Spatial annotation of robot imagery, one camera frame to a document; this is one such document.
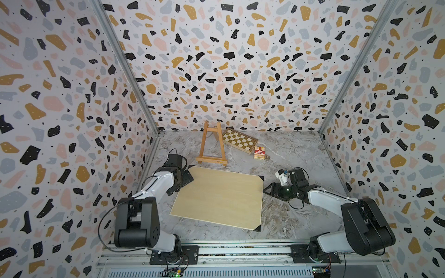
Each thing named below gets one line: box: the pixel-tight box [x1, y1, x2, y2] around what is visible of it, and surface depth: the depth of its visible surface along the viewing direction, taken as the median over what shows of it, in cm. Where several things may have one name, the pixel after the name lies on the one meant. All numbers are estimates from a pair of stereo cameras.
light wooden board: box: [169, 166, 264, 231], surface depth 90 cm
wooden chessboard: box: [222, 127, 260, 155], surface depth 116 cm
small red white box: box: [253, 145, 266, 160], surface depth 112 cm
